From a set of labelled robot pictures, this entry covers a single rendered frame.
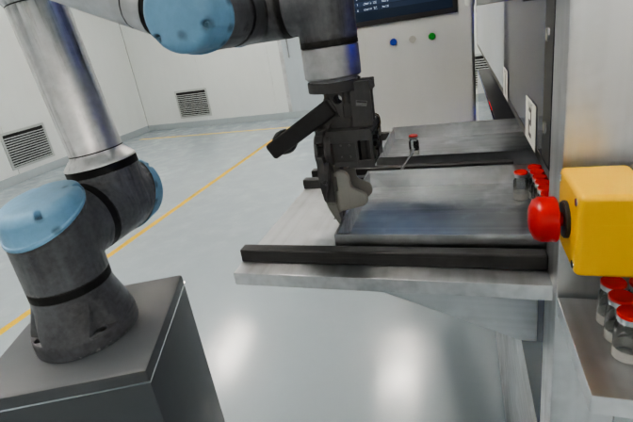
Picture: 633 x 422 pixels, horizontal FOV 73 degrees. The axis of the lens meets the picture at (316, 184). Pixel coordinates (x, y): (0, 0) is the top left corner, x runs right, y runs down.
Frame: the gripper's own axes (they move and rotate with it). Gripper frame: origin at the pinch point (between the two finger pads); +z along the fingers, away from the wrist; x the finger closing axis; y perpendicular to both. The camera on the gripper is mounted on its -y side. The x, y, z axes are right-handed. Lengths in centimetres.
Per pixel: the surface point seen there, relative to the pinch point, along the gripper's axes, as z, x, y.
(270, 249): 1.6, -7.6, -8.0
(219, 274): 92, 119, -111
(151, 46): -41, 544, -444
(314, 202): 3.6, 13.3, -8.4
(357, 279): 3.7, -10.9, 5.0
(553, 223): -8.6, -19.9, 25.0
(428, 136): 3, 54, 10
